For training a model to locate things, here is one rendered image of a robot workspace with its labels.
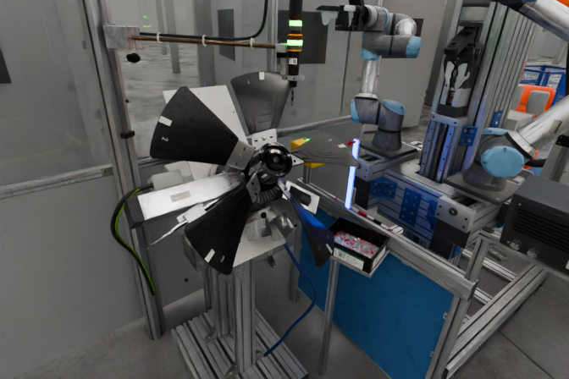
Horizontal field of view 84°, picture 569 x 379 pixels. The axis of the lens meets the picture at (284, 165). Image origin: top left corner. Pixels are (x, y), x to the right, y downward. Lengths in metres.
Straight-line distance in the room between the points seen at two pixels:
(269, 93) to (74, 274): 1.26
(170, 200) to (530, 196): 0.98
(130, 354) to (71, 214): 0.83
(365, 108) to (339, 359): 1.32
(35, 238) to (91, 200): 0.25
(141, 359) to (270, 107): 1.49
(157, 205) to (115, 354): 1.25
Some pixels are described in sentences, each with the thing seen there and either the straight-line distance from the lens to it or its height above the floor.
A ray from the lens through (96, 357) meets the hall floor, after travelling 2.14.
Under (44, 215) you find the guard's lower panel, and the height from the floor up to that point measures 0.84.
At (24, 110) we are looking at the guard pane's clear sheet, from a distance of 1.53.
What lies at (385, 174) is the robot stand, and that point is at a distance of 1.70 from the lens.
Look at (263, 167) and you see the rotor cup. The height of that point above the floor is 1.21.
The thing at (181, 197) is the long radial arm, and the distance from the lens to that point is 1.02.
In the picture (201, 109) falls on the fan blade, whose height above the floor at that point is 1.37.
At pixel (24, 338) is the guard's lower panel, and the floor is 0.25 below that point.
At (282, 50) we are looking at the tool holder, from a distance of 0.99.
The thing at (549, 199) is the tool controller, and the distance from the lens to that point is 1.02.
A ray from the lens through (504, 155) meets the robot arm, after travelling 1.28.
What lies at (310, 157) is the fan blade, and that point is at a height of 1.19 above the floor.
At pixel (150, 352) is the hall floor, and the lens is 2.06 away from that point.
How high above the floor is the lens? 1.61
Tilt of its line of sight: 25 degrees down
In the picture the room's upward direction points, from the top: 2 degrees clockwise
